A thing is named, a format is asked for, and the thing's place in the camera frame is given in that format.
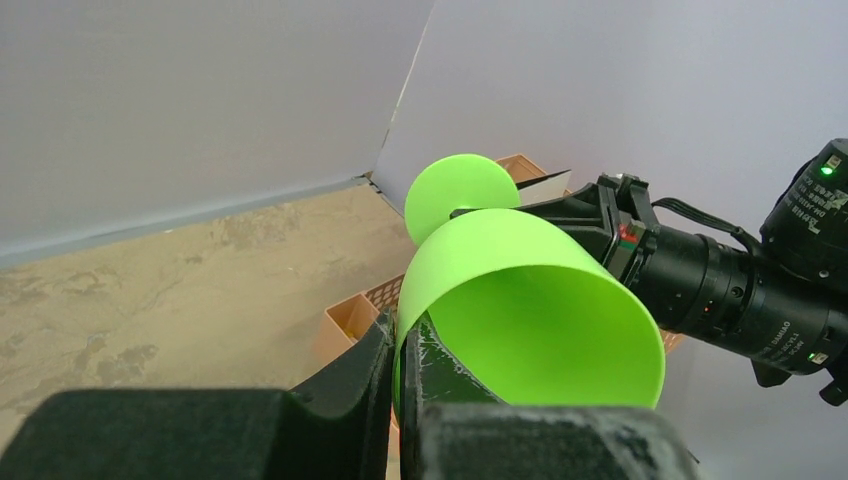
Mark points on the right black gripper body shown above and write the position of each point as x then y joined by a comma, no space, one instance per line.
738,300

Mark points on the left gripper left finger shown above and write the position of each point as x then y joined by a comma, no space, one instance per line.
334,425

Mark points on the peach plastic organizer basket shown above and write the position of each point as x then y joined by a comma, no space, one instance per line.
371,311

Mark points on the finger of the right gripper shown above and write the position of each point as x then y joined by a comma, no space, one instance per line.
596,217

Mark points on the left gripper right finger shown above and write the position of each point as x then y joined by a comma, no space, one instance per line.
451,427

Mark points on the green plastic goblet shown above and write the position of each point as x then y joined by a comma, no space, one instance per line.
556,385

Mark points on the grey board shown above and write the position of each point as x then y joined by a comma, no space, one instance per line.
544,188

